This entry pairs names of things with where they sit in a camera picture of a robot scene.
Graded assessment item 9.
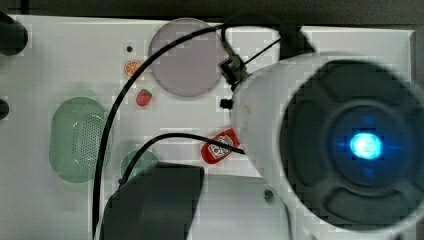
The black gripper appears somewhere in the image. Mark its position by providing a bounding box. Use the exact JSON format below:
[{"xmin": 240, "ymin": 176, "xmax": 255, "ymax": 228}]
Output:
[{"xmin": 219, "ymin": 55, "xmax": 248, "ymax": 91}]

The red ketchup bottle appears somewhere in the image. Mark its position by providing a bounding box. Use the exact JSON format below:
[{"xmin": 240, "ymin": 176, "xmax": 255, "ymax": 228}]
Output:
[{"xmin": 201, "ymin": 129, "xmax": 240, "ymax": 164}]

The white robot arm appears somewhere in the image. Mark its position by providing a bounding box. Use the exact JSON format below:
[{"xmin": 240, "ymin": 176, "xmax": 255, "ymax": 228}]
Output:
[{"xmin": 95, "ymin": 53, "xmax": 423, "ymax": 240}]

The lilac round plate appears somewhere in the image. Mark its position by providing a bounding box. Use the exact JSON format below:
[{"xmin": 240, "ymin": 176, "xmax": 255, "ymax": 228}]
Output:
[{"xmin": 148, "ymin": 18, "xmax": 226, "ymax": 97}]

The red strawberry toy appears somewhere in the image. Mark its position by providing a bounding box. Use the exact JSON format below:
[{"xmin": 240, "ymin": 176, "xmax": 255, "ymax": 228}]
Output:
[{"xmin": 136, "ymin": 89, "xmax": 152, "ymax": 107}]

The orange slice toy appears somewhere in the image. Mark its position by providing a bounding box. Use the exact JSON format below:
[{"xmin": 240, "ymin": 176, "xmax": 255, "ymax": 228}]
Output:
[{"xmin": 124, "ymin": 60, "xmax": 141, "ymax": 77}]

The green plastic cup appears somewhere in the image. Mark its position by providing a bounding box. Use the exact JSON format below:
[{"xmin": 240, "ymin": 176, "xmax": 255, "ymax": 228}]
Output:
[{"xmin": 120, "ymin": 150, "xmax": 159, "ymax": 177}]

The green plastic colander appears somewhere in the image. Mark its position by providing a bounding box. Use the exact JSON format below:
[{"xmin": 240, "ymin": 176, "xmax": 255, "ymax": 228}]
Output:
[{"xmin": 49, "ymin": 97, "xmax": 108, "ymax": 183}]

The black cylinder large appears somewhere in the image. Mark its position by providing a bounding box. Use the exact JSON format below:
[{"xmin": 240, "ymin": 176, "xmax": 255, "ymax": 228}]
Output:
[{"xmin": 0, "ymin": 12, "xmax": 28, "ymax": 56}]

